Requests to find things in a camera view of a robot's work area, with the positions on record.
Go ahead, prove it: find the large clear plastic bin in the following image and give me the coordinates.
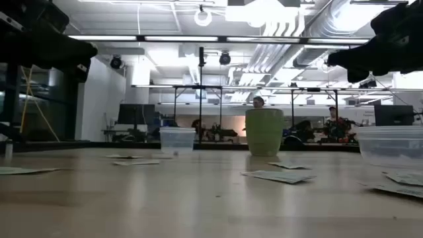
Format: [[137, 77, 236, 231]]
[[355, 125, 423, 169]]

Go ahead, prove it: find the dark shelving rack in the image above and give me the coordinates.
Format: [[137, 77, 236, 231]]
[[0, 62, 80, 143]]

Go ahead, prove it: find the green cup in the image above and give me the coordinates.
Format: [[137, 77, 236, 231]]
[[245, 108, 284, 157]]

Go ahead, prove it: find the small clear plastic container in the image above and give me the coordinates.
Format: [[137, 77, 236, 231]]
[[159, 127, 196, 155]]

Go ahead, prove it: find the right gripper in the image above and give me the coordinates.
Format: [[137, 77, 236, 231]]
[[326, 32, 423, 84]]

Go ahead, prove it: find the black tripod stand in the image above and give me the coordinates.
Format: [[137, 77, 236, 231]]
[[197, 46, 205, 143]]

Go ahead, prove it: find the black computer monitor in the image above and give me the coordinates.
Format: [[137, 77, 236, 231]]
[[374, 104, 414, 127], [117, 104, 156, 126]]

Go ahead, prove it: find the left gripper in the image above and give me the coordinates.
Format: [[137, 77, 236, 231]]
[[0, 31, 98, 83]]

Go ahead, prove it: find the yellow extension cable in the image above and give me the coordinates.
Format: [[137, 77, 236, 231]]
[[19, 65, 61, 143]]

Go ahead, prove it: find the black background rig frame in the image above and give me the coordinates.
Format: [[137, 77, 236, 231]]
[[132, 84, 225, 143], [274, 86, 423, 133]]

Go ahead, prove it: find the black aluminium table frame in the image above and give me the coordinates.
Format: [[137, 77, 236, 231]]
[[0, 141, 361, 153]]

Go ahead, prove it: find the silver ventilation duct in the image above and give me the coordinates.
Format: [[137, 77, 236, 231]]
[[292, 0, 381, 69]]

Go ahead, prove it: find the white hanging cable ring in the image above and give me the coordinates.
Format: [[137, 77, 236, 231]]
[[194, 8, 213, 27]]

